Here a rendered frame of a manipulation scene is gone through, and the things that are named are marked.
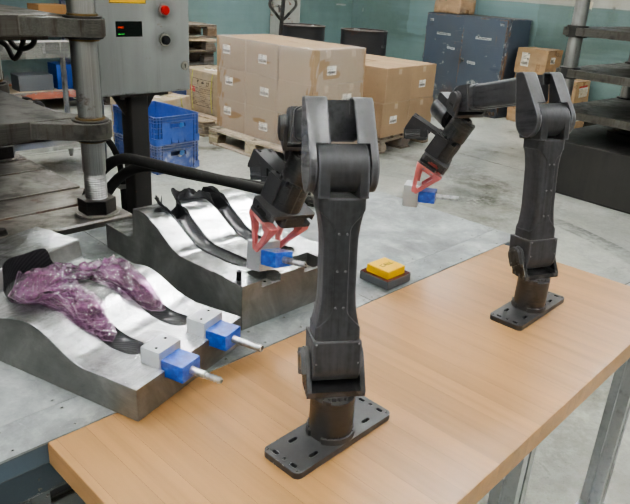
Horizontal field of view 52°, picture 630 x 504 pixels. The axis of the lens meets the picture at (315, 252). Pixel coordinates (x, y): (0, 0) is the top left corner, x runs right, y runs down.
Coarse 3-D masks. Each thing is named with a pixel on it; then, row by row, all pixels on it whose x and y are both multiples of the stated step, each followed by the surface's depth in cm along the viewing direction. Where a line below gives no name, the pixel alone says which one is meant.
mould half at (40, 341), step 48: (0, 240) 124; (48, 240) 125; (0, 288) 112; (96, 288) 110; (0, 336) 103; (48, 336) 97; (144, 336) 105; (192, 336) 106; (240, 336) 114; (96, 384) 95; (144, 384) 93
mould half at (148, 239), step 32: (224, 192) 151; (128, 224) 149; (160, 224) 133; (224, 224) 141; (128, 256) 144; (160, 256) 134; (192, 256) 128; (192, 288) 128; (224, 288) 120; (256, 288) 118; (288, 288) 124; (256, 320) 121
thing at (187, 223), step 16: (176, 192) 143; (192, 192) 146; (208, 192) 145; (176, 208) 141; (224, 208) 145; (192, 224) 137; (240, 224) 143; (192, 240) 134; (208, 240) 135; (224, 256) 130; (240, 256) 128
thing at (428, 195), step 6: (408, 180) 160; (408, 186) 156; (408, 192) 157; (420, 192) 156; (426, 192) 156; (432, 192) 155; (408, 198) 157; (414, 198) 157; (420, 198) 157; (426, 198) 156; (432, 198) 156; (438, 198) 157; (444, 198) 156; (450, 198) 156; (456, 198) 155; (402, 204) 158; (408, 204) 158; (414, 204) 157
